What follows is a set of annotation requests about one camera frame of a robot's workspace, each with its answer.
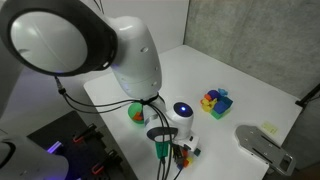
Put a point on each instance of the red block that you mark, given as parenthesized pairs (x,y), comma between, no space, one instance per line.
(185,163)

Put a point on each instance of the large green block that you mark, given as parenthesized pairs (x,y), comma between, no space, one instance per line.
(218,115)

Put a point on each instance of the yellow block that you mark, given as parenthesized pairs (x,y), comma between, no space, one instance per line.
(189,161)

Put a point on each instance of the grey metal plate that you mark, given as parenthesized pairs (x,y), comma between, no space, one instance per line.
(263,148)

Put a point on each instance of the yellow sticky note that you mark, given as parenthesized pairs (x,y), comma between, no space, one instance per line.
(269,128)

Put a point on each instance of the green bowl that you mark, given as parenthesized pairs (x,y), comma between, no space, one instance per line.
(133,108)

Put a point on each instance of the orange toy piece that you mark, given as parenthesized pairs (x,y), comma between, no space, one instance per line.
(208,97)

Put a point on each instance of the yellow toy figure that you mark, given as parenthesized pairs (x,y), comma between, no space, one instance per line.
(207,105)

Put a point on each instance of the light blue toy piece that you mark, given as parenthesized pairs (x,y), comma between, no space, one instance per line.
(222,91)

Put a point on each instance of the purple toy ball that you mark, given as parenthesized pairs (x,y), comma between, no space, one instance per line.
(213,94)

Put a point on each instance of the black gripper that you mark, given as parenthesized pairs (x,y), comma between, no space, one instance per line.
(181,146)

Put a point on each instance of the orange block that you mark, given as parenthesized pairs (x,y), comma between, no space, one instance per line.
(137,116)
(185,153)

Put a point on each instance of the dark green block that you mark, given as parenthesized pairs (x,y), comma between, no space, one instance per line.
(197,152)

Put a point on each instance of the black equipment cabinet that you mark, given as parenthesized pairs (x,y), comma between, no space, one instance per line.
(73,156)

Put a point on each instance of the large blue block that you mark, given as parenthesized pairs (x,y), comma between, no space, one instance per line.
(220,107)

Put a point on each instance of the green cup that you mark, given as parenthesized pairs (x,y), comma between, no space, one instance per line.
(161,150)

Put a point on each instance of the black stand leg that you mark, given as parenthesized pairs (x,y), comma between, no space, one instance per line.
(308,96)

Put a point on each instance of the large teal block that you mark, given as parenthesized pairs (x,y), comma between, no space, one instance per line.
(227,101)

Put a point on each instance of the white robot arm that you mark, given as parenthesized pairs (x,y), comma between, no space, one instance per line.
(133,50)

